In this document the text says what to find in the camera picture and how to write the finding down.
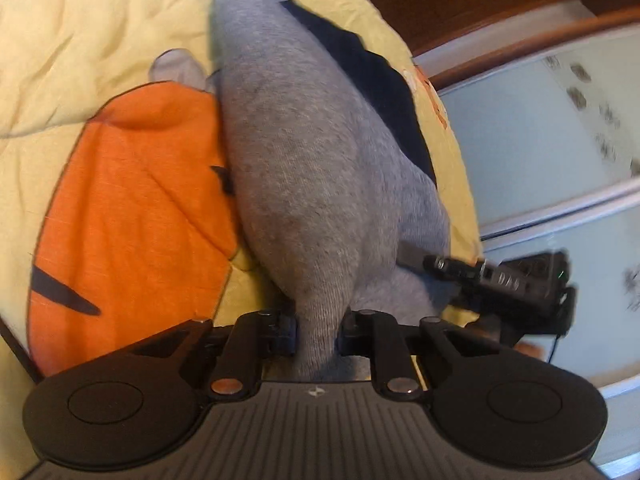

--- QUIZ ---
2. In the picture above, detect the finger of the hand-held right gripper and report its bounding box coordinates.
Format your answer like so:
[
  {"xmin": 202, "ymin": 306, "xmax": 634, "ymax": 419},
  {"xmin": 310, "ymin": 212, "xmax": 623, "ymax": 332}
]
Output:
[
  {"xmin": 397, "ymin": 240, "xmax": 490, "ymax": 288},
  {"xmin": 447, "ymin": 294, "xmax": 521, "ymax": 347}
]

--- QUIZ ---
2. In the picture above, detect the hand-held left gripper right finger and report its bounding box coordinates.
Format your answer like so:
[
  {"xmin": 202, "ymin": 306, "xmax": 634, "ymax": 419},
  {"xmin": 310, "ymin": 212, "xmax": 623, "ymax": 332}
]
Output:
[{"xmin": 336, "ymin": 308, "xmax": 482, "ymax": 402}]

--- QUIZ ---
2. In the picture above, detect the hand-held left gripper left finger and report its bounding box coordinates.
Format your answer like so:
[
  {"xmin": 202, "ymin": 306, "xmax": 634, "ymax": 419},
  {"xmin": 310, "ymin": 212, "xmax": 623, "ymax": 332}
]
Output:
[{"xmin": 127, "ymin": 309, "xmax": 301, "ymax": 403}]

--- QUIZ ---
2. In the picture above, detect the grey knit garment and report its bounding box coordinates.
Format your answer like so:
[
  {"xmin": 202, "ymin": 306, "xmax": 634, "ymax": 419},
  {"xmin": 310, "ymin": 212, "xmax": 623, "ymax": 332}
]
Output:
[{"xmin": 152, "ymin": 0, "xmax": 453, "ymax": 382}]

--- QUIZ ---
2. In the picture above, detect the navy sweater with grey collar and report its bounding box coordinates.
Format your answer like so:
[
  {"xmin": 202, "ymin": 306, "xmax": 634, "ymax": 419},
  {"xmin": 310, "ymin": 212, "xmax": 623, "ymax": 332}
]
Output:
[{"xmin": 279, "ymin": 0, "xmax": 439, "ymax": 192}]

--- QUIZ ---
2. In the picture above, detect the frosted glass sliding door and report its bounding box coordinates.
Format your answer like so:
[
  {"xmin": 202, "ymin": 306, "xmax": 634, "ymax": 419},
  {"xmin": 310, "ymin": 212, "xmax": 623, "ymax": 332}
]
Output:
[{"xmin": 435, "ymin": 22, "xmax": 640, "ymax": 480}]

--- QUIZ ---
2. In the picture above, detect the yellow printed blanket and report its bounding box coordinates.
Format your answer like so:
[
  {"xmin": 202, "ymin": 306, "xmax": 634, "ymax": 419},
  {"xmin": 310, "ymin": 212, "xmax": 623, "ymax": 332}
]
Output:
[{"xmin": 0, "ymin": 0, "xmax": 485, "ymax": 480}]

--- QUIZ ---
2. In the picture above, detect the black cable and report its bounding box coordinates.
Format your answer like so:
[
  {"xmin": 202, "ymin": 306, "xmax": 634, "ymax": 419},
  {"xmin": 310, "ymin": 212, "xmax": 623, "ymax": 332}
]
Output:
[{"xmin": 546, "ymin": 287, "xmax": 576, "ymax": 363}]

